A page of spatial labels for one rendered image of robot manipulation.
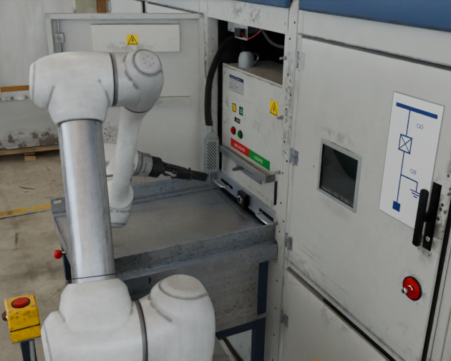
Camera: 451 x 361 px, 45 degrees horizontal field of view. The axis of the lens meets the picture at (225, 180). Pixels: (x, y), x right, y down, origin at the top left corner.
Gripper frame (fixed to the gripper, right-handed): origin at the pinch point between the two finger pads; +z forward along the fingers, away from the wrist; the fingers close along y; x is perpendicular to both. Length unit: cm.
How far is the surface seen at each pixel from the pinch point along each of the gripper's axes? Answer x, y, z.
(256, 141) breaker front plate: 18.9, 5.3, 16.3
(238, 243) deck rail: -13.7, 27.7, 8.5
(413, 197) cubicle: 28, 91, 6
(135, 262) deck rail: -24.8, 27.8, -26.9
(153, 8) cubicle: 55, -90, -4
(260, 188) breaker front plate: 2.4, 9.3, 22.3
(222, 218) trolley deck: -14.0, 3.8, 14.3
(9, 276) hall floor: -119, -134, -28
